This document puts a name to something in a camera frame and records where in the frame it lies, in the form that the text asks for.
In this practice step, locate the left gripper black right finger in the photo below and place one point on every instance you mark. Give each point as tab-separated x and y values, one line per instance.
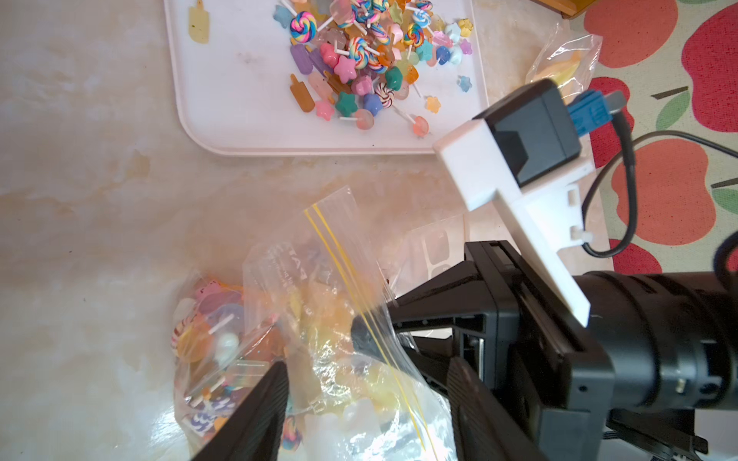
483	429

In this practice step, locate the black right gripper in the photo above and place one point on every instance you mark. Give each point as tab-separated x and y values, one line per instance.
549	372

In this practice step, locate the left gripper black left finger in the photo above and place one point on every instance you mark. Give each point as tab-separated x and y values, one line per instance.
255	430

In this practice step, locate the ziploc bag of candies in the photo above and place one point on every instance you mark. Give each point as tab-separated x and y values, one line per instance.
569	59

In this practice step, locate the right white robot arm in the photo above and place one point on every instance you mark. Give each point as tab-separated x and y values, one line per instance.
672	340

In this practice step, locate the poured candies pile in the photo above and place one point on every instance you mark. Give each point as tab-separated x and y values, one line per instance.
374	48

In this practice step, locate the white plastic tray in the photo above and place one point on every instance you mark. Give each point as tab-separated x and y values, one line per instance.
242	94

